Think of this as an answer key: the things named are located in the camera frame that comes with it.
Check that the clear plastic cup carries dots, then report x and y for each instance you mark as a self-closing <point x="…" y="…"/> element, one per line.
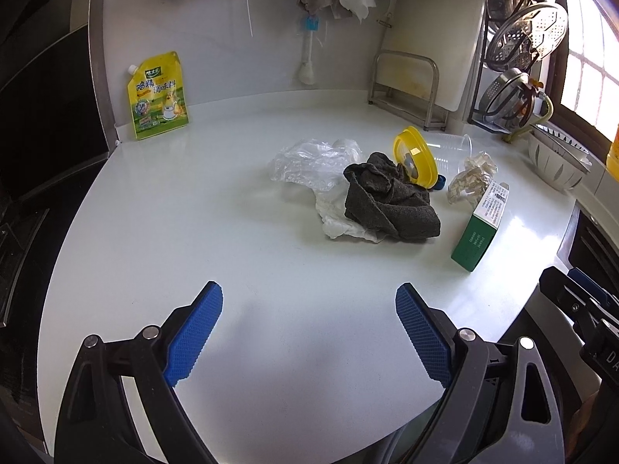
<point x="454" y="154"/>

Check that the large white cutting board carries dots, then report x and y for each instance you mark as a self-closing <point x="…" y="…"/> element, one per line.
<point x="454" y="34"/>

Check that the glass pot lid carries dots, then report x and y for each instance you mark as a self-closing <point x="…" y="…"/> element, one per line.
<point x="505" y="92"/>

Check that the black stove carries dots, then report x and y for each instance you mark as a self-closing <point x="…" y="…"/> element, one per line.
<point x="43" y="106"/>

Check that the blue and white bottle brush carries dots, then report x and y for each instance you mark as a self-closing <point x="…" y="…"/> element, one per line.
<point x="308" y="53"/>

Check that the metal cutting board rack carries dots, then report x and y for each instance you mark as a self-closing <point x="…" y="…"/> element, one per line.
<point x="434" y="82"/>

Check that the clear plastic bag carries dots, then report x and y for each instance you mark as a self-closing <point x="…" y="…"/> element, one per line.
<point x="304" y="162"/>

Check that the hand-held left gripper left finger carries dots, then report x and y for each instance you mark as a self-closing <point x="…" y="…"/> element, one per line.
<point x="193" y="333"/>

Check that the dark grey towel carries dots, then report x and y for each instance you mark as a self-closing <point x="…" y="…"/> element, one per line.
<point x="387" y="203"/>

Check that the yellow oil bottle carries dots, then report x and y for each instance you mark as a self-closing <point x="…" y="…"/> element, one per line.
<point x="614" y="154"/>

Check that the yellow seasoning pouch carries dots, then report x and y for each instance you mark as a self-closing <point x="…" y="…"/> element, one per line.
<point x="159" y="101"/>

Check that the white paper wrapper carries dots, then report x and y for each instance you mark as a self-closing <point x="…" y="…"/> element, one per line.
<point x="471" y="179"/>

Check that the white tissue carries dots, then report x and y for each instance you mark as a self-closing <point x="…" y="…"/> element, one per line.
<point x="338" y="222"/>

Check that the blue bottle cap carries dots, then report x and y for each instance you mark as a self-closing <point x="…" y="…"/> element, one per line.
<point x="441" y="182"/>

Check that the black pot lid rack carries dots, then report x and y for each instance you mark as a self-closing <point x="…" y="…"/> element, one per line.
<point x="478" y="87"/>

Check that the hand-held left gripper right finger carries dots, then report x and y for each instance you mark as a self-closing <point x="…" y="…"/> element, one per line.
<point x="423" y="338"/>

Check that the hanging peeler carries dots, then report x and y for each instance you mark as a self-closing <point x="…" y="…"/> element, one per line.
<point x="387" y="19"/>

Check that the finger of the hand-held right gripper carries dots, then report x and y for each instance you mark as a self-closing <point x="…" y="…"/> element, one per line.
<point x="566" y="295"/>
<point x="587" y="283"/>

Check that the stained small cutting board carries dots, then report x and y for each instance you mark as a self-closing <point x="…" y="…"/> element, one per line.
<point x="404" y="77"/>

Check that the white colander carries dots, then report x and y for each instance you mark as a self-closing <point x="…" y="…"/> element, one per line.
<point x="556" y="169"/>

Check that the perforated steel steamer plate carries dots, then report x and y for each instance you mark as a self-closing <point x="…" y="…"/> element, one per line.
<point x="527" y="34"/>

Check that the green and white box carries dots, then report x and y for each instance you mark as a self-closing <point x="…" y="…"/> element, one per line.
<point x="476" y="239"/>

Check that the window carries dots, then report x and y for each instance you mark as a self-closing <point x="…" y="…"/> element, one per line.
<point x="590" y="72"/>

